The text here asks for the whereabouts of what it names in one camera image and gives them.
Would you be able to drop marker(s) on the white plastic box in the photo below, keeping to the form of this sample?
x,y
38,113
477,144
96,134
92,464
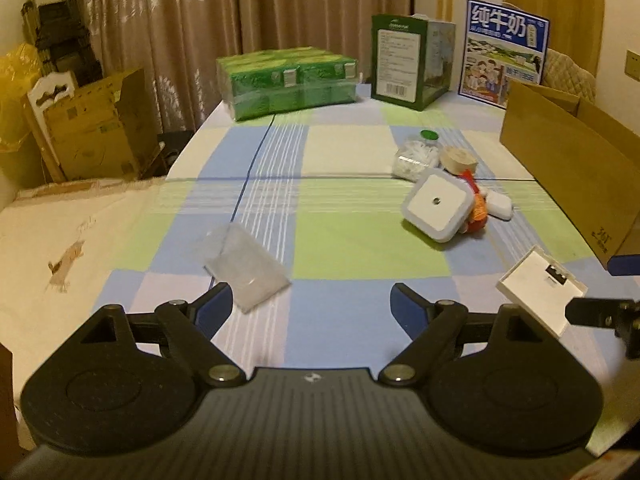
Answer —
x,y
535,282

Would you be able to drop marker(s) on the clear cotton swab box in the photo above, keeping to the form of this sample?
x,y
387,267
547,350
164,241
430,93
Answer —
x,y
415,160

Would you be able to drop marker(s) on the wall switch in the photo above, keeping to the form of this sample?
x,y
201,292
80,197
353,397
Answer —
x,y
633,65

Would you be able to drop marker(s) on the brown cardboard box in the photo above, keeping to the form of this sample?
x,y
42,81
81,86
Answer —
x,y
565,160

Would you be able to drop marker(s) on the brown patterned curtain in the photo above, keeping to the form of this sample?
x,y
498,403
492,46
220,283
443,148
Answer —
x,y
200,20

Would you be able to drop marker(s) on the green lid bottle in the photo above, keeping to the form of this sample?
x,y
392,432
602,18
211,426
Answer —
x,y
428,135

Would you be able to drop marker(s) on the clear plastic bag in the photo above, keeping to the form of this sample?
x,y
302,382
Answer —
x,y
245,265

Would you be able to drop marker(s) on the white oblong case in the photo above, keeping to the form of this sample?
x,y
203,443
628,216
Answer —
x,y
500,205

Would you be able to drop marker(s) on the green tissue pack bundle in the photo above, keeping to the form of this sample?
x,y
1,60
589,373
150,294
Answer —
x,y
285,82

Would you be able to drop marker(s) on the beige quilted chair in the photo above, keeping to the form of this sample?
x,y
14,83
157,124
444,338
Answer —
x,y
570,72

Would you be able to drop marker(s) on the green milk carton box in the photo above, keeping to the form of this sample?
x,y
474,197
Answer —
x,y
400,60

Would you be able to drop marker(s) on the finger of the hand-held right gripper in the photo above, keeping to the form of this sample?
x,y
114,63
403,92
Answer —
x,y
595,312
625,265

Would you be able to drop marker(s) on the blue milk carton box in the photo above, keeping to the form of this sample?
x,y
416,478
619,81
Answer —
x,y
500,45

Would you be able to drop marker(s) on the checked tablecloth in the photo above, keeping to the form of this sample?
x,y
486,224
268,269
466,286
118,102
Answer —
x,y
340,200

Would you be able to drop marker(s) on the open printed cardboard box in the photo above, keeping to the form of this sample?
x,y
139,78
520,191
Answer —
x,y
100,125

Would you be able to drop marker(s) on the red orange snack packet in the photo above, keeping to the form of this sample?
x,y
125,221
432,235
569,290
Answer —
x,y
477,210

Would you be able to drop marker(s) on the white embroidered cloth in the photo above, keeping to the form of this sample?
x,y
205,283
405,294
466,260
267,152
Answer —
x,y
75,240

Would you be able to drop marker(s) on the yellow plastic bag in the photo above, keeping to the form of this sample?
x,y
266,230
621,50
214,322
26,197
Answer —
x,y
15,105

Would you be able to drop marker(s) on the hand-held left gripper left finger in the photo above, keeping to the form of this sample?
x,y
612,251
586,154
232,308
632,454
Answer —
x,y
216,306

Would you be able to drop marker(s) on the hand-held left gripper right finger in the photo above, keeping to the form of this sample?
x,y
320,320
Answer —
x,y
406,305

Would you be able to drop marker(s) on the white square night light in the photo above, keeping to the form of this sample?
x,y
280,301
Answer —
x,y
437,202

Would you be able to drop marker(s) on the orange curtain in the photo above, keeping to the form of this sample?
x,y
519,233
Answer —
x,y
555,0

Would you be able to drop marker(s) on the black folding cart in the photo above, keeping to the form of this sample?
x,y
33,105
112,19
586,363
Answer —
x,y
55,25

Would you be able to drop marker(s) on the white carved wooden board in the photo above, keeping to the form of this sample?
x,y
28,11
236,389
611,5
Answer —
x,y
50,92

